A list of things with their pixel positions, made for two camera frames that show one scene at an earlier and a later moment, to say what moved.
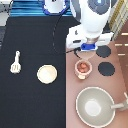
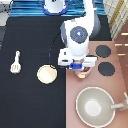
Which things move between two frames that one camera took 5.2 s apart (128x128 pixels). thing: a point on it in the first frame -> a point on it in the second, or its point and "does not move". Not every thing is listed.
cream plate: (47, 74) does not move
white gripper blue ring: (76, 37) -> (65, 59)
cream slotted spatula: (16, 66) does not move
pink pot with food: (83, 68) does not move
